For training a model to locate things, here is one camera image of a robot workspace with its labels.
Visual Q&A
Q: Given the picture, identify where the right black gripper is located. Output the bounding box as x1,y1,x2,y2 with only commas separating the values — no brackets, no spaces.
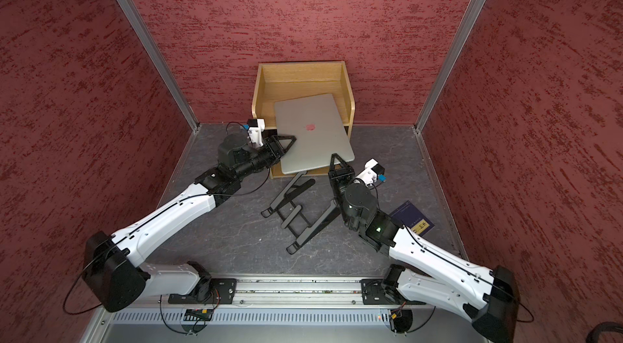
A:
328,153,357,227

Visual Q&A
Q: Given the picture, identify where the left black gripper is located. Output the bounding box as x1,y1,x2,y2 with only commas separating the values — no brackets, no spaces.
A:
234,134,297,179

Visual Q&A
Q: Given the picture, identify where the silver laptop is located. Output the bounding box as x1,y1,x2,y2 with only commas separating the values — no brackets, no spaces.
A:
274,93,355,174

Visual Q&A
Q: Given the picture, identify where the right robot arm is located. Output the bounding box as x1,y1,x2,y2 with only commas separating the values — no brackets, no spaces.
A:
328,153,520,342

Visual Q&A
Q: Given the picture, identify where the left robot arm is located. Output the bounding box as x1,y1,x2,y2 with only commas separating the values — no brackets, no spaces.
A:
81,131,296,312

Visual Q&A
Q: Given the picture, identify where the black folding laptop stand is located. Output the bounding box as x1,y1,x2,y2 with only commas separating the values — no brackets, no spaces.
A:
261,171,340,255

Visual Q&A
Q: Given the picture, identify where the wooden shelf unit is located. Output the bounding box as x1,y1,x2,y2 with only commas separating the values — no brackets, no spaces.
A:
251,61,355,178

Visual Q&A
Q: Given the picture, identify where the dark blue notebook on floor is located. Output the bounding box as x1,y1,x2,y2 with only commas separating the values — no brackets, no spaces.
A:
390,200,435,237

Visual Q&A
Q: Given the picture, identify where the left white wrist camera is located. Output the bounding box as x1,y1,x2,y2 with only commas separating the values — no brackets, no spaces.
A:
246,118,265,148

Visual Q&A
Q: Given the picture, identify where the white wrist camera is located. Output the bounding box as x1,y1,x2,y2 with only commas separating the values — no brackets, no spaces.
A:
246,118,265,148
355,159,386,187

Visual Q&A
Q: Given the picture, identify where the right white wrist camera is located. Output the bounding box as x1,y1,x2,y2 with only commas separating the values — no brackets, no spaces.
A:
355,159,386,187

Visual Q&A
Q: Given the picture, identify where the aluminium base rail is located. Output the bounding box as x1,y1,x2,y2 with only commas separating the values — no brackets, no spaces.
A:
90,265,493,313

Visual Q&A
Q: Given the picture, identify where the right black base cable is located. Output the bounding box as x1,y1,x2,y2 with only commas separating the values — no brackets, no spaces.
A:
386,303,436,334

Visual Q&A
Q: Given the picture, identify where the black base cable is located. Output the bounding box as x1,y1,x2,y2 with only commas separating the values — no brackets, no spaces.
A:
386,303,436,334
156,280,221,336

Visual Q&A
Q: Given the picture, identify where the left aluminium corner post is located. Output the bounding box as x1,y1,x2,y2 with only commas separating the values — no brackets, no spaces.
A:
116,0,201,133

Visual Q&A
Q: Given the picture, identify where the aluminium corner post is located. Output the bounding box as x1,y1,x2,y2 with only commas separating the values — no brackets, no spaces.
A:
415,0,486,135
116,0,201,133

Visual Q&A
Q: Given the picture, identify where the left black base cable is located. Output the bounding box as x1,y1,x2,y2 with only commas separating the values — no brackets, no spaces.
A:
156,280,221,336

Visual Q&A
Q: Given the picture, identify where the right aluminium corner post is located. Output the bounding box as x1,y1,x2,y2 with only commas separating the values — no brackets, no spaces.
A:
415,0,486,135

